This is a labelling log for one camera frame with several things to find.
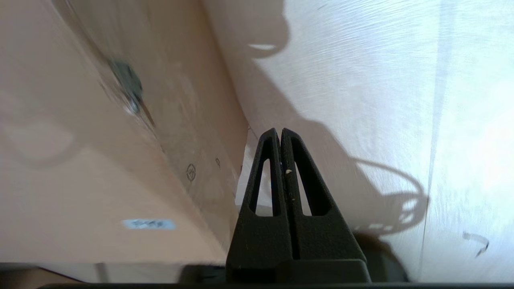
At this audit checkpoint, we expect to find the brown cardboard shoebox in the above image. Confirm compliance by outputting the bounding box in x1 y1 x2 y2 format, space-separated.
0 0 249 281

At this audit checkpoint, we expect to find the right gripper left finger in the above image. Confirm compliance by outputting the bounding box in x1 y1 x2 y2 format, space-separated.
225 128 290 283

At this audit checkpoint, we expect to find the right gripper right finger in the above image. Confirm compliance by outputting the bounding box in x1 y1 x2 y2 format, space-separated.
280 128 372 283

